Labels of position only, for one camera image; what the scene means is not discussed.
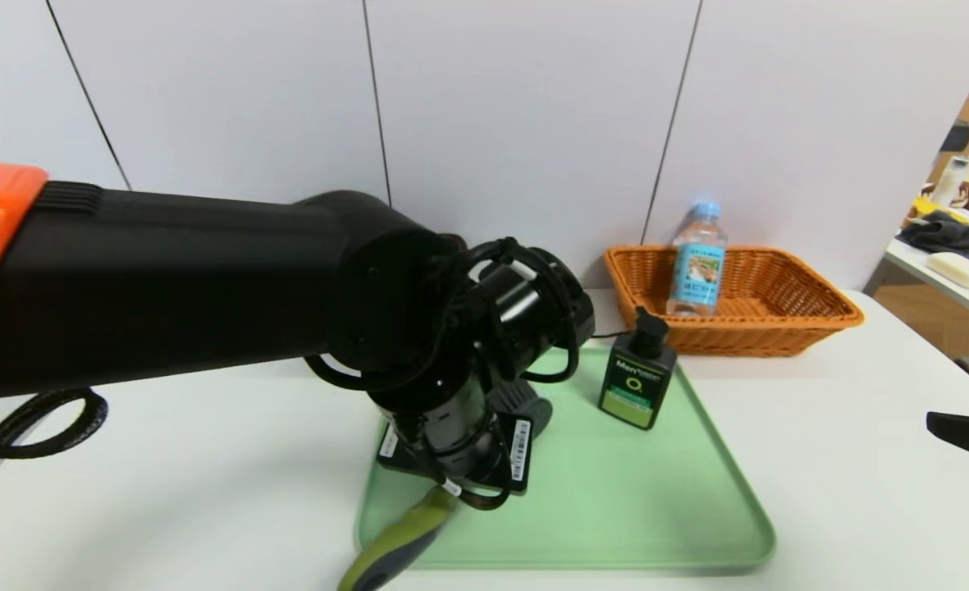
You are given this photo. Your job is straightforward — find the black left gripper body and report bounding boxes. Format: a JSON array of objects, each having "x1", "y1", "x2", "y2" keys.
[{"x1": 376, "y1": 378, "x2": 534, "y2": 497}]

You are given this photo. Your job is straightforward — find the grey brush with green handle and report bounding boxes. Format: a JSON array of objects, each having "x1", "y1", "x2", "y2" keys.
[{"x1": 337, "y1": 382, "x2": 554, "y2": 591}]

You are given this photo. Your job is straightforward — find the black pump bottle green label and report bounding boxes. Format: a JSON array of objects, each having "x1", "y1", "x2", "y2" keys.
[{"x1": 598, "y1": 308, "x2": 679, "y2": 432}]

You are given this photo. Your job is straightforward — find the clear water bottle blue cap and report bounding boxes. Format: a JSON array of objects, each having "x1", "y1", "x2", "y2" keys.
[{"x1": 667, "y1": 200, "x2": 729, "y2": 318}]

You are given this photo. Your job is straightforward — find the orange wicker basket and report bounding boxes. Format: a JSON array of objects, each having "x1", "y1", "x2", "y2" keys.
[{"x1": 605, "y1": 245, "x2": 866, "y2": 358}]

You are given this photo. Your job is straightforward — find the light green plastic tray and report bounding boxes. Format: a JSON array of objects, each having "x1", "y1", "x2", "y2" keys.
[{"x1": 354, "y1": 348, "x2": 777, "y2": 571}]

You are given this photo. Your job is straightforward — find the white soap block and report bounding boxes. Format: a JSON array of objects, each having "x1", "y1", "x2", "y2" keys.
[{"x1": 924, "y1": 252, "x2": 969, "y2": 291}]

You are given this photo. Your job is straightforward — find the yellow background item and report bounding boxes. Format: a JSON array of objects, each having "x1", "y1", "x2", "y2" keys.
[{"x1": 911, "y1": 199, "x2": 957, "y2": 224}]

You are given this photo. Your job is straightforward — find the dark grey cloth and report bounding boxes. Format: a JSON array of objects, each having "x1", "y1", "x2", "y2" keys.
[{"x1": 896, "y1": 212, "x2": 969, "y2": 278}]

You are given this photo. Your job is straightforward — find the white plastic bottle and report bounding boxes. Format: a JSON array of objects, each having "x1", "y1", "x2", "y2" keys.
[{"x1": 930, "y1": 156, "x2": 967, "y2": 210}]

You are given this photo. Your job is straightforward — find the thin black left wrist cable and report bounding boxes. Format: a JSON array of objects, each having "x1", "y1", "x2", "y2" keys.
[{"x1": 304, "y1": 236, "x2": 582, "y2": 511}]

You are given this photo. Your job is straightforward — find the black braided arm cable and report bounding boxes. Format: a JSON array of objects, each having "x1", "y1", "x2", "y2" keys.
[{"x1": 0, "y1": 387, "x2": 110, "y2": 503}]

